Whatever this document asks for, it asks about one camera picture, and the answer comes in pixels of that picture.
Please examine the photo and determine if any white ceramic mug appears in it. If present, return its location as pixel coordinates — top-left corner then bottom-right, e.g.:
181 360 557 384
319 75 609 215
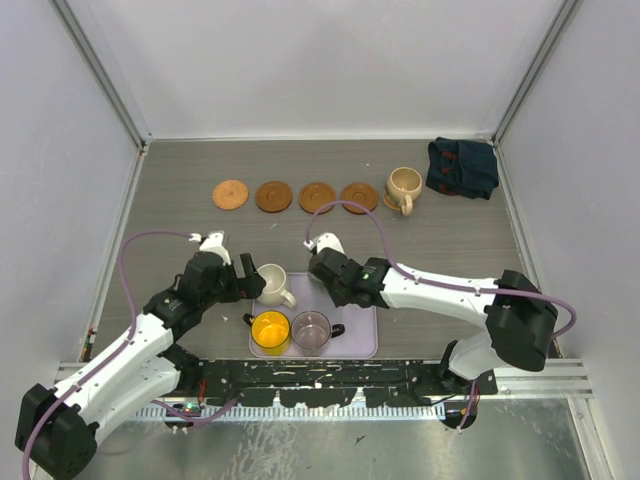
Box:
257 264 297 308

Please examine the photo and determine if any clear purple glass mug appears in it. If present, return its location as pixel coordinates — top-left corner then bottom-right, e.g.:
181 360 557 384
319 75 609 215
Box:
291 311 346 357

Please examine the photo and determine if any yellow glass mug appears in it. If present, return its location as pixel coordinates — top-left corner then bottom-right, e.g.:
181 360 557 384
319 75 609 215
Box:
243 310 291 356

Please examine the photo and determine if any dark wooden coaster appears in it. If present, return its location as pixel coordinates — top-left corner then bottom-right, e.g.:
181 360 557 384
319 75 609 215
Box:
255 181 293 213
340 182 379 215
298 182 336 214

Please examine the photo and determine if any light cork coaster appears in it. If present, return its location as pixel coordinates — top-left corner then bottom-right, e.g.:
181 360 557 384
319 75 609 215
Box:
212 179 249 210
383 193 401 211

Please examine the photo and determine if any beige ceramic mug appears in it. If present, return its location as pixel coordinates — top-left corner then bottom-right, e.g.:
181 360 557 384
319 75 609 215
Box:
385 167 423 216

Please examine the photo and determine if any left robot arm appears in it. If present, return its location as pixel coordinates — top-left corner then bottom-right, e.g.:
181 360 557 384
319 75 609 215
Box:
15 251 266 479

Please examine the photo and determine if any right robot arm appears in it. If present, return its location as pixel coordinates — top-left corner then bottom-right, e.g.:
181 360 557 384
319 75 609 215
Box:
308 247 558 394

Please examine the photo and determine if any lavender plastic tray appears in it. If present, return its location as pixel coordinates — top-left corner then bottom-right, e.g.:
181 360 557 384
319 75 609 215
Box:
251 273 378 360

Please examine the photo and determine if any dark blue folded cloth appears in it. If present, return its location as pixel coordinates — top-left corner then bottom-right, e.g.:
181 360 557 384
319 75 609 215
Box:
425 137 499 200

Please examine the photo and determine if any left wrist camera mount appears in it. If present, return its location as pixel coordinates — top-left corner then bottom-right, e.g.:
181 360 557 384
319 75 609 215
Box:
189 231 231 265

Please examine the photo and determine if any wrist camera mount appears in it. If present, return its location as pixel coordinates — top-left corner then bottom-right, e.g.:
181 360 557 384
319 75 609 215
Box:
303 232 344 256
189 231 231 265

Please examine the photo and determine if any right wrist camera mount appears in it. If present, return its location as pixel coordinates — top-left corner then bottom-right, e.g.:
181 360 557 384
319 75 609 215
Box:
303 232 344 256

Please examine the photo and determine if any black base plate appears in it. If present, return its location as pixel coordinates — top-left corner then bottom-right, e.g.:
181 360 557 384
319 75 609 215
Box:
170 360 469 408

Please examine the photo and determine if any white slotted cable duct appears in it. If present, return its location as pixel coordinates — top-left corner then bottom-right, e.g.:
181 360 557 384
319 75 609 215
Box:
139 397 446 422

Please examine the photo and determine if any aluminium frame rail front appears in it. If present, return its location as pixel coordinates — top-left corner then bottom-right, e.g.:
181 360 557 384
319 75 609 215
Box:
52 357 594 401

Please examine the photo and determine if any aluminium frame post left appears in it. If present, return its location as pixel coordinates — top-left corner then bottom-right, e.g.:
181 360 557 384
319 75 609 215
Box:
50 0 149 150

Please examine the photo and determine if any aluminium frame post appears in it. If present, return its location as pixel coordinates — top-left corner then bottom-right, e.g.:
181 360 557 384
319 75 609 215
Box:
50 0 149 150
492 0 582 144

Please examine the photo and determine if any aluminium frame post right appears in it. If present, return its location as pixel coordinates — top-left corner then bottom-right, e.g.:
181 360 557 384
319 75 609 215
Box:
492 0 582 144

